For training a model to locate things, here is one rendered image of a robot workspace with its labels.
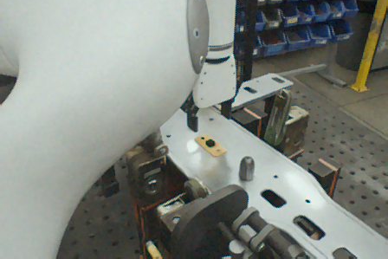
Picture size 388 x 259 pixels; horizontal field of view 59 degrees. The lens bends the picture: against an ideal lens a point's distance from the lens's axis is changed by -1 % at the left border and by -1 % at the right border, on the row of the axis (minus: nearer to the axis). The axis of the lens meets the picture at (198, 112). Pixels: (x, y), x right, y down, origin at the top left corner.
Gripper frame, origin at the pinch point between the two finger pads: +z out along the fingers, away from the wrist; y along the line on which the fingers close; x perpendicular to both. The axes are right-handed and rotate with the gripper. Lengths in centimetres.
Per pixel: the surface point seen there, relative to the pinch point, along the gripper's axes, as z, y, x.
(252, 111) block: 9.0, 21.4, 8.1
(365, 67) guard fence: 81, 246, 95
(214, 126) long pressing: 7.2, 5.9, 5.7
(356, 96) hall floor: 104, 233, 89
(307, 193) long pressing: 7.4, 6.5, -23.4
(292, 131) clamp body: 5.8, 18.9, -8.2
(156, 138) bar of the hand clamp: -1.7, -14.4, -1.8
